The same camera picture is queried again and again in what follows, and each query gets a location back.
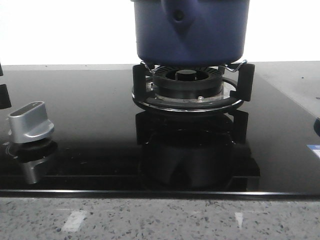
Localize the black round gas burner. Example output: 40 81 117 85
152 66 223 100

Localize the black pan support grate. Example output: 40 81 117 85
132 63 255 114

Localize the silver stove control knob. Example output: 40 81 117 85
8 101 55 144

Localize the bent wire pot trivet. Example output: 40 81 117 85
140 59 248 74

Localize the dark blue cooking pot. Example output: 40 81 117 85
133 0 250 67

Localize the blue white cooktop sticker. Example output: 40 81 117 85
307 144 320 159

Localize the black glass gas cooktop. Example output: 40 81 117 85
0 66 320 199

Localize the black left burner grate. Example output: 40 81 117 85
0 62 12 110

